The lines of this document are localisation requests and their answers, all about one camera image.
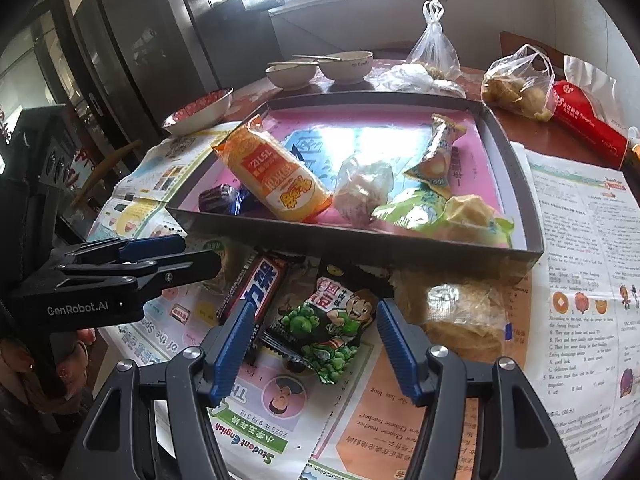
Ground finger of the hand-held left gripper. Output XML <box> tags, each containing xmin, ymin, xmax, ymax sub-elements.
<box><xmin>55</xmin><ymin>234</ymin><xmax>186</xmax><ymax>266</ymax></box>
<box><xmin>50</xmin><ymin>250</ymin><xmax>222</xmax><ymax>307</ymax></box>

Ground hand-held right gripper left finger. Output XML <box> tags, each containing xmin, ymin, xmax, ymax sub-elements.
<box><xmin>60</xmin><ymin>299</ymin><xmax>257</xmax><ymax>480</ymax></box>

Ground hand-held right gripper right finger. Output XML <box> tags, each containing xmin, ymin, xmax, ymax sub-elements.
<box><xmin>376</xmin><ymin>299</ymin><xmax>578</xmax><ymax>480</ymax></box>

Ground dark brown cake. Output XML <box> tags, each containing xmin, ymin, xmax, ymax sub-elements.
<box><xmin>198</xmin><ymin>183</ymin><xmax>241</xmax><ymax>215</ymax></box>

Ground green pea snack packet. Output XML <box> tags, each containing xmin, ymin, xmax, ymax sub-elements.
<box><xmin>261</xmin><ymin>262</ymin><xmax>396</xmax><ymax>385</ymax></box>

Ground grey cardboard box tray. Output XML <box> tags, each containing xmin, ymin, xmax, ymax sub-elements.
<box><xmin>166</xmin><ymin>91</ymin><xmax>545</xmax><ymax>272</ymax></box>

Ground orange snack packet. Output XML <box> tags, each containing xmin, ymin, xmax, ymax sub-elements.
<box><xmin>212</xmin><ymin>115</ymin><xmax>333</xmax><ymax>223</ymax></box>

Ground green and yellow snack packet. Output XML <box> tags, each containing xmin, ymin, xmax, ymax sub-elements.
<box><xmin>371</xmin><ymin>185</ymin><xmax>515</xmax><ymax>248</ymax></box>

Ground clear white pastry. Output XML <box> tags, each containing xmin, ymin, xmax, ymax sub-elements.
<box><xmin>331</xmin><ymin>154</ymin><xmax>397</xmax><ymax>222</ymax></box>

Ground small yellow snack packet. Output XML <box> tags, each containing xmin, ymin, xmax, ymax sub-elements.
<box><xmin>404</xmin><ymin>113</ymin><xmax>467</xmax><ymax>200</ymax></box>

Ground person's left hand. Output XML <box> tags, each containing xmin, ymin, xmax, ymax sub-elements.
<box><xmin>0</xmin><ymin>327</ymin><xmax>97</xmax><ymax>413</ymax></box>

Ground printed newspaper sheet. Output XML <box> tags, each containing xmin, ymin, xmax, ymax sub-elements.
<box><xmin>107</xmin><ymin>237</ymin><xmax>533</xmax><ymax>480</ymax></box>
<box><xmin>510</xmin><ymin>142</ymin><xmax>640</xmax><ymax>480</ymax></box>
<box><xmin>89</xmin><ymin>121</ymin><xmax>241</xmax><ymax>243</ymax></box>

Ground round cookie green label packet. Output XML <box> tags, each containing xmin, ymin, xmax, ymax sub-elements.
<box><xmin>187</xmin><ymin>236</ymin><xmax>253</xmax><ymax>296</ymax></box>

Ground clear pastry packet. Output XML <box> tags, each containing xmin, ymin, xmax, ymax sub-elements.
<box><xmin>390</xmin><ymin>272</ymin><xmax>516</xmax><ymax>366</ymax></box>

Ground black chocolate bar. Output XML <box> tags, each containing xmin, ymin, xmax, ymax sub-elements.
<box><xmin>216</xmin><ymin>254</ymin><xmax>290</xmax><ymax>366</ymax></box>

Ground light wooden chair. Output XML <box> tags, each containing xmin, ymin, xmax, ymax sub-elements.
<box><xmin>70</xmin><ymin>140</ymin><xmax>146</xmax><ymax>211</ymax></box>

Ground blue snack packet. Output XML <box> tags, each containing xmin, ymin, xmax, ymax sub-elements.
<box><xmin>227</xmin><ymin>185</ymin><xmax>273</xmax><ymax>217</ymax></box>

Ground red patterned bowl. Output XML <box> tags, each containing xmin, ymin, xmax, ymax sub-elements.
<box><xmin>161</xmin><ymin>87</ymin><xmax>234</xmax><ymax>136</ymax></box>

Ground dark refrigerator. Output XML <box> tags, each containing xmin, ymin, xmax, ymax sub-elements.
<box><xmin>95</xmin><ymin>0</ymin><xmax>281</xmax><ymax>128</ymax></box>

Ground beige ceramic bowl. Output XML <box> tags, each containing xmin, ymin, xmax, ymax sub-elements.
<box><xmin>318</xmin><ymin>51</ymin><xmax>374</xmax><ymax>85</ymax></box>
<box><xmin>265</xmin><ymin>62</ymin><xmax>318</xmax><ymax>90</ymax></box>

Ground white crumpled plastic bag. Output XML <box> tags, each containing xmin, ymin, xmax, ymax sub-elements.
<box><xmin>375</xmin><ymin>62</ymin><xmax>466</xmax><ymax>98</ymax></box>

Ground plastic bag of yellow food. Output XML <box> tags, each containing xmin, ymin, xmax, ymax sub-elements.
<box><xmin>481</xmin><ymin>44</ymin><xmax>557</xmax><ymax>122</ymax></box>

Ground red tissue pack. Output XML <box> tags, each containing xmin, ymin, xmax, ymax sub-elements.
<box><xmin>550</xmin><ymin>55</ymin><xmax>632</xmax><ymax>171</ymax></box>

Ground tied clear plastic bag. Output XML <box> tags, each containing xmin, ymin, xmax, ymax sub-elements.
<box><xmin>406</xmin><ymin>0</ymin><xmax>462</xmax><ymax>81</ymax></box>

